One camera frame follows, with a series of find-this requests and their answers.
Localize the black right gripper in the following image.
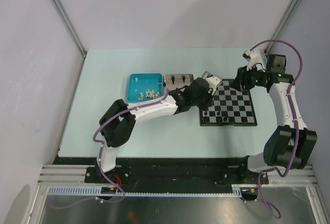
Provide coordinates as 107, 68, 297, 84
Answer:
229, 62, 269, 92

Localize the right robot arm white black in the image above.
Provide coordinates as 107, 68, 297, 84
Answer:
230, 50, 317, 183

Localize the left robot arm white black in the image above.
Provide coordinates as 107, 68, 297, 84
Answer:
93, 76, 222, 183

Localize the black chess pieces cluster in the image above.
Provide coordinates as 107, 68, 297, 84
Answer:
170, 75, 186, 84

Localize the white chess pieces cluster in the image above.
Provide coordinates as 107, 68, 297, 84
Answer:
138, 89, 161, 101

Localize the black silver chessboard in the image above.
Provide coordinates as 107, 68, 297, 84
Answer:
199, 79, 257, 126

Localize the pink plastic tray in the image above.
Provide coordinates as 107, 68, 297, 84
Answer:
163, 74, 194, 91

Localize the blue plastic tray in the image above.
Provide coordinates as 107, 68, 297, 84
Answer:
126, 73, 163, 103

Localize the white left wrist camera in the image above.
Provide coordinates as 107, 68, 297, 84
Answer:
205, 75, 222, 95

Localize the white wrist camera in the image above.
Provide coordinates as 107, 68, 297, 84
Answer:
205, 75, 222, 95
242, 50, 261, 71

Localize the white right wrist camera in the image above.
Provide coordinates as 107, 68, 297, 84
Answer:
242, 50, 261, 71

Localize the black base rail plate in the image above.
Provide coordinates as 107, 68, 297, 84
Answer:
54, 157, 269, 194

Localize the aluminium frame post right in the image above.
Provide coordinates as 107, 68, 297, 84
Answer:
269, 0, 301, 40

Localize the aluminium frame post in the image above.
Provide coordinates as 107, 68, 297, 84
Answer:
50, 0, 87, 58
269, 0, 301, 40

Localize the grey cable duct strip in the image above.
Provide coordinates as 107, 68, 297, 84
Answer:
47, 185, 244, 198

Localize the aluminium frame post left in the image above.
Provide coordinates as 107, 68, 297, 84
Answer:
50, 0, 87, 58

